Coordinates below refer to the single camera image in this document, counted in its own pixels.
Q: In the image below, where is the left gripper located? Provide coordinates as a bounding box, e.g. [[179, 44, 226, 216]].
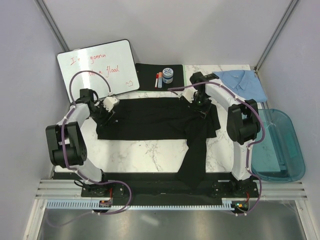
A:
[[89, 100, 115, 128]]

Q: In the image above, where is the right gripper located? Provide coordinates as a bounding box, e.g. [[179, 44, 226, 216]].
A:
[[188, 92, 212, 119]]

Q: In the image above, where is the black long sleeve shirt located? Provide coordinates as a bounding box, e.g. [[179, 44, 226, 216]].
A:
[[96, 97, 221, 189]]

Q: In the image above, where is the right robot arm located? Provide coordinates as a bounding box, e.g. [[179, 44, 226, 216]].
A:
[[190, 71, 261, 197]]

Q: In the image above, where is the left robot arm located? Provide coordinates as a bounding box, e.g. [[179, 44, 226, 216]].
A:
[[45, 88, 120, 197]]

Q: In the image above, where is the blue lidded jar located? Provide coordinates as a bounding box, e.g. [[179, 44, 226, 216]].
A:
[[162, 67, 174, 84]]

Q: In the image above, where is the folded blue shirt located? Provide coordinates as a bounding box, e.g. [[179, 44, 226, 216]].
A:
[[214, 70, 267, 103]]

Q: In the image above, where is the red marker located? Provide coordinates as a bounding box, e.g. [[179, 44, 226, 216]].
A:
[[154, 73, 159, 89]]

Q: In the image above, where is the black mat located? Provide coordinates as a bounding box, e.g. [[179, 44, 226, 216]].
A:
[[135, 63, 185, 92]]

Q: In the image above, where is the white dry erase board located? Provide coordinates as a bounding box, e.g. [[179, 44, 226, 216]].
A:
[[56, 39, 140, 101]]

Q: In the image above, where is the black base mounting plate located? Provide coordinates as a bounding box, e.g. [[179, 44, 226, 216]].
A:
[[53, 172, 259, 206]]

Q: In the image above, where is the teal transparent plastic bin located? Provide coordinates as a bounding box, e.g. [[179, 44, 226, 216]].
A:
[[251, 109, 306, 183]]

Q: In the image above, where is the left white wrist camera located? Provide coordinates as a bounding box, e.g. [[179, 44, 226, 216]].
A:
[[102, 94, 120, 112]]

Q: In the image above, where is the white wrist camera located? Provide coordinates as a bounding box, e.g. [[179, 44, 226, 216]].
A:
[[179, 88, 195, 104], [102, 94, 120, 112]]

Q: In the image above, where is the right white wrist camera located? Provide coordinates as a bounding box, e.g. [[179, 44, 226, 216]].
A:
[[179, 88, 195, 104]]

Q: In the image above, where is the aluminium rail frame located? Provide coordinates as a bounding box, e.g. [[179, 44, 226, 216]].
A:
[[35, 179, 308, 201]]

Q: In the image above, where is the light blue cable duct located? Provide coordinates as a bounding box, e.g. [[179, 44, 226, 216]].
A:
[[46, 199, 248, 211]]

